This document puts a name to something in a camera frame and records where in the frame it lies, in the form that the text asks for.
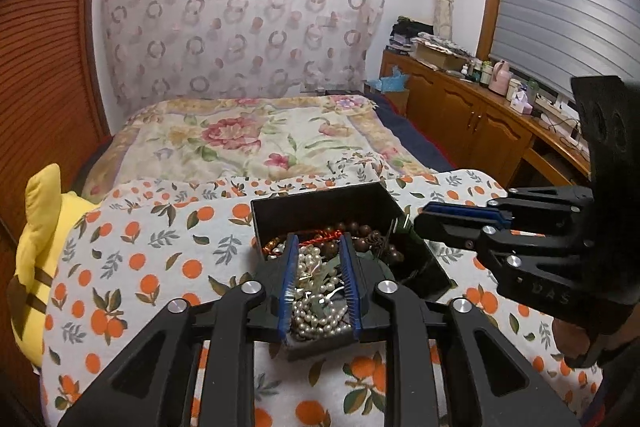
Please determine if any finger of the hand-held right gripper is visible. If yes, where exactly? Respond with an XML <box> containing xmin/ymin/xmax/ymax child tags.
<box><xmin>413</xmin><ymin>210</ymin><xmax>623</xmax><ymax>323</ymax></box>
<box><xmin>422</xmin><ymin>185</ymin><xmax>597</xmax><ymax>233</ymax></box>

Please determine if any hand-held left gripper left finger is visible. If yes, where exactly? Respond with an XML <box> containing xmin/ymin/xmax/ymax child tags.
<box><xmin>57</xmin><ymin>233</ymin><xmax>301</xmax><ymax>427</ymax></box>

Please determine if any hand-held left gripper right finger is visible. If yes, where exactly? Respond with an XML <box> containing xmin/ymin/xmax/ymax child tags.
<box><xmin>340</xmin><ymin>233</ymin><xmax>582</xmax><ymax>427</ymax></box>

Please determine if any white pearl necklace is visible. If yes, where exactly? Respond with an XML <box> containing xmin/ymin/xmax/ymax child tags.
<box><xmin>289</xmin><ymin>243</ymin><xmax>353</xmax><ymax>342</ymax></box>

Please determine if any black rectangular box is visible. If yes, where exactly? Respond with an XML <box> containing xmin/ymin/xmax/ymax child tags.
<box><xmin>250</xmin><ymin>181</ymin><xmax>452</xmax><ymax>363</ymax></box>

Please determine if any person's right hand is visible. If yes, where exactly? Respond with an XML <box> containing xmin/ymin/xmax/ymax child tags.
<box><xmin>556</xmin><ymin>322</ymin><xmax>595</xmax><ymax>359</ymax></box>

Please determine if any white power strip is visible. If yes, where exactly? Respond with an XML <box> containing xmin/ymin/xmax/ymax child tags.
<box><xmin>536</xmin><ymin>98</ymin><xmax>582</xmax><ymax>114</ymax></box>

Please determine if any pink tissue box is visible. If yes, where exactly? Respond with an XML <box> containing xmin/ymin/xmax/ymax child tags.
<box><xmin>512</xmin><ymin>89</ymin><xmax>537</xmax><ymax>114</ymax></box>

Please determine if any dark blue bed sheet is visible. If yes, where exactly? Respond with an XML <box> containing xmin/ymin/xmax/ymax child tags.
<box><xmin>369</xmin><ymin>93</ymin><xmax>457</xmax><ymax>174</ymax></box>

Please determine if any wooden cabinet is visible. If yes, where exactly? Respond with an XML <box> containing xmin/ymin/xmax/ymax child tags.
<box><xmin>379</xmin><ymin>48</ymin><xmax>595</xmax><ymax>198</ymax></box>

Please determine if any pink jug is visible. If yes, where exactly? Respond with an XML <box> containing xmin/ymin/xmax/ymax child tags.
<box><xmin>489</xmin><ymin>60</ymin><xmax>512</xmax><ymax>96</ymax></box>

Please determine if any orange fruit print cloth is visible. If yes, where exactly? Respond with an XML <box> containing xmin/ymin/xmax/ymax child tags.
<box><xmin>41</xmin><ymin>167</ymin><xmax>607</xmax><ymax>427</ymax></box>

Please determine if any row of small bottles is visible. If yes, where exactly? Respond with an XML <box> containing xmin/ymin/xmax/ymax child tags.
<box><xmin>461</xmin><ymin>59</ymin><xmax>495</xmax><ymax>88</ymax></box>

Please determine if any floral blanket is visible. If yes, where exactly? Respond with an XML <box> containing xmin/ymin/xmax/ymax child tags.
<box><xmin>81</xmin><ymin>94</ymin><xmax>437</xmax><ymax>204</ymax></box>

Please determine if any blue plastic bag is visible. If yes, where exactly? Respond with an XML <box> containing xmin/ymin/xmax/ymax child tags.
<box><xmin>366</xmin><ymin>66</ymin><xmax>412</xmax><ymax>94</ymax></box>

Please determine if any cardboard box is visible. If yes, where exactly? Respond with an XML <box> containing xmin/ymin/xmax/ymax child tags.
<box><xmin>414</xmin><ymin>43</ymin><xmax>467</xmax><ymax>72</ymax></box>

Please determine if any stack of newspapers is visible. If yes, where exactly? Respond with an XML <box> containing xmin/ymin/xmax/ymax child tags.
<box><xmin>411</xmin><ymin>32</ymin><xmax>475</xmax><ymax>58</ymax></box>

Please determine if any stack of dark clothes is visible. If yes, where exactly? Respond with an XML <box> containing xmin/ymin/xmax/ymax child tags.
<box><xmin>389</xmin><ymin>17</ymin><xmax>435</xmax><ymax>54</ymax></box>

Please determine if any yellow plush toy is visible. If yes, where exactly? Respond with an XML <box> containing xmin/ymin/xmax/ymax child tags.
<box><xmin>7</xmin><ymin>163</ymin><xmax>100</xmax><ymax>367</ymax></box>

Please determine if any wooden ribbed wardrobe door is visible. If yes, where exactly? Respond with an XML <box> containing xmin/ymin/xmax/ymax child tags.
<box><xmin>0</xmin><ymin>0</ymin><xmax>113</xmax><ymax>268</ymax></box>

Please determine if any brown wooden bead bracelet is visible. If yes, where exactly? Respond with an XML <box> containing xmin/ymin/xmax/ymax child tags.
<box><xmin>320</xmin><ymin>221</ymin><xmax>407</xmax><ymax>265</ymax></box>

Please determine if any ring pattern sheer curtain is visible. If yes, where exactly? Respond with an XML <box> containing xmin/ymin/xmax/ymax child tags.
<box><xmin>101</xmin><ymin>0</ymin><xmax>389</xmax><ymax>108</ymax></box>

